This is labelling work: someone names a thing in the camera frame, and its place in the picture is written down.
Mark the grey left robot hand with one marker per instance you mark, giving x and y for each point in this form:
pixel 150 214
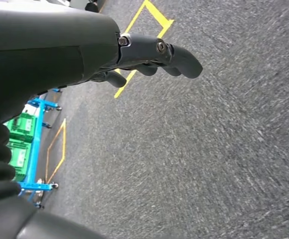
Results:
pixel 47 49

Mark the blue metal shelf rack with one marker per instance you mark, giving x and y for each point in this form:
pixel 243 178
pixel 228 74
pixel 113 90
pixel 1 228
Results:
pixel 36 148
pixel 56 89

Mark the green plastic crate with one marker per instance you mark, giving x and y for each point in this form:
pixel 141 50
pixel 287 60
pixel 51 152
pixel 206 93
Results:
pixel 20 130
pixel 28 155

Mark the yellow floor tape marking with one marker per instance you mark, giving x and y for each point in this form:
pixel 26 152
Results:
pixel 64 142
pixel 156 13

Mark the dark grey robot body shell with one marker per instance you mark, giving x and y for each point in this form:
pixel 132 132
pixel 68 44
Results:
pixel 35 224

